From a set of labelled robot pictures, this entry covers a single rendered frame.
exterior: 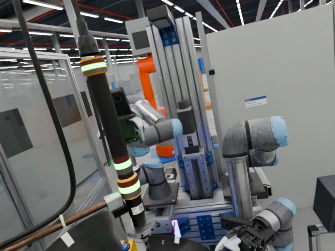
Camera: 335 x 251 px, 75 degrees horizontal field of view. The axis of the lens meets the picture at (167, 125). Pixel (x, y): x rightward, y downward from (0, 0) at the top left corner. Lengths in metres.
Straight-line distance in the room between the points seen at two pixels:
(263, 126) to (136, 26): 3.83
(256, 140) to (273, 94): 1.53
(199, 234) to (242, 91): 1.38
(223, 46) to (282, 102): 0.79
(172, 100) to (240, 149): 0.62
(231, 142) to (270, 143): 0.14
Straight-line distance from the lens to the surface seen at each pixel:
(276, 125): 0.87
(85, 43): 0.42
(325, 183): 1.01
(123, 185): 0.46
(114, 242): 0.64
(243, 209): 0.94
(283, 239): 0.99
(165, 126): 0.84
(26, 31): 0.43
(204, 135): 1.42
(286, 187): 2.77
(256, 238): 0.83
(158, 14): 1.04
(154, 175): 1.33
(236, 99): 2.27
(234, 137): 0.86
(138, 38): 4.42
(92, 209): 0.47
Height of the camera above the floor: 1.77
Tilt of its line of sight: 14 degrees down
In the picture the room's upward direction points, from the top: 13 degrees counter-clockwise
